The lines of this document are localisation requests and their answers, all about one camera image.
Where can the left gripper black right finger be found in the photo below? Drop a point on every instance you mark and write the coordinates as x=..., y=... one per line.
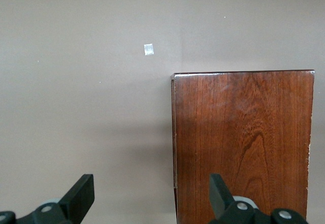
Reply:
x=221, y=198

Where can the small clear tape square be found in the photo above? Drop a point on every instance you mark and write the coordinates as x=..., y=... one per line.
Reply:
x=148, y=49

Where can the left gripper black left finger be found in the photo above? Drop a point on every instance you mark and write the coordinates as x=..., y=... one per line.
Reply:
x=76, y=198

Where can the dark brown wooden cabinet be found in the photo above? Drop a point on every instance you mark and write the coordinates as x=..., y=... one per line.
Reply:
x=241, y=145

